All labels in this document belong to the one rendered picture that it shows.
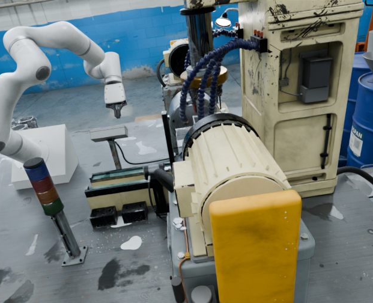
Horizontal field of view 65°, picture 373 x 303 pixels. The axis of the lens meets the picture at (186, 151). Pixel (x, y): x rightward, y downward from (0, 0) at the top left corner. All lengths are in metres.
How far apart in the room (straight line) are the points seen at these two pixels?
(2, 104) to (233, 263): 1.10
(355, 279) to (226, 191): 0.68
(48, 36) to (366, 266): 1.34
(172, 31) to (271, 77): 5.72
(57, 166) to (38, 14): 5.61
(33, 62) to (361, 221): 1.31
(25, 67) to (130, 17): 5.54
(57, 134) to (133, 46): 5.14
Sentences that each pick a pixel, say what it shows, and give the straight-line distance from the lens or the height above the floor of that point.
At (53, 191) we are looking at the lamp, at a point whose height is 1.11.
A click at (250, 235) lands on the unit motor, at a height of 1.30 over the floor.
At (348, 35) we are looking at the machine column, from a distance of 1.10.
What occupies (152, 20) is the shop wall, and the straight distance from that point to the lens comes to 6.65.
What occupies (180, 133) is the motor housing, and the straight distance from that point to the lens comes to 1.20.
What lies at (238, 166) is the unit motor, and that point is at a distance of 0.48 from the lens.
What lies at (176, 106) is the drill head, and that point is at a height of 1.14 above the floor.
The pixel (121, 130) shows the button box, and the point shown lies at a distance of 1.44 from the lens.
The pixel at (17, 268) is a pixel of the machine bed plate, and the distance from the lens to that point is 1.32.
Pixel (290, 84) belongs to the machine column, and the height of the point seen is 1.27.
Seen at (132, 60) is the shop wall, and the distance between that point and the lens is 6.79.
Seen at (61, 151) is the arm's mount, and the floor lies 0.94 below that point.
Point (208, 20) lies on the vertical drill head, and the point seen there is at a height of 1.51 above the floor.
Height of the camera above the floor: 1.62
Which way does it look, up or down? 29 degrees down
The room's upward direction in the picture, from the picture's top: 8 degrees counter-clockwise
